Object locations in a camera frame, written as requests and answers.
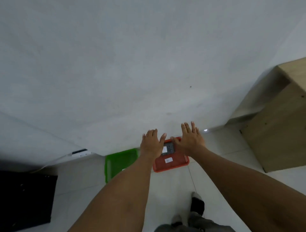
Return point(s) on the person's left hand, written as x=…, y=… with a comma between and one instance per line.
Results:
x=150, y=145

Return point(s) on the person's right hand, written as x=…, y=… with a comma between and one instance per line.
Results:
x=191, y=141

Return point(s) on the black packet labelled B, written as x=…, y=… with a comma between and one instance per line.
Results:
x=170, y=149

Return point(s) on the red plastic basket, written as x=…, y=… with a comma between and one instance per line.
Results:
x=178, y=163

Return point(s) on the green plastic basket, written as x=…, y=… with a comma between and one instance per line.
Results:
x=119, y=162

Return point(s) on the person's left forearm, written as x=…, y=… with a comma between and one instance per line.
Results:
x=124, y=198

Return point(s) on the person's right forearm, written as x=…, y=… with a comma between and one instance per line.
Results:
x=251, y=191

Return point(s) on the person's right foot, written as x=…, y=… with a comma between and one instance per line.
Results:
x=197, y=205

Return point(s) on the person's foot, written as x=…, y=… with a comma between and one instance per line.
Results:
x=197, y=205
x=177, y=221

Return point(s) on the person's left foot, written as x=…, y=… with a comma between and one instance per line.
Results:
x=177, y=221

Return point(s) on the person's grey trousers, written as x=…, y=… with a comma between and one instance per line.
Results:
x=203, y=225

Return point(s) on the white power strip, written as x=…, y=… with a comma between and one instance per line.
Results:
x=81, y=153

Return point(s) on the light wooden table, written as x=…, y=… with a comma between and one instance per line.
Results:
x=279, y=133

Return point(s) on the black plastic sheet pile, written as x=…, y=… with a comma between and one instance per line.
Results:
x=24, y=203

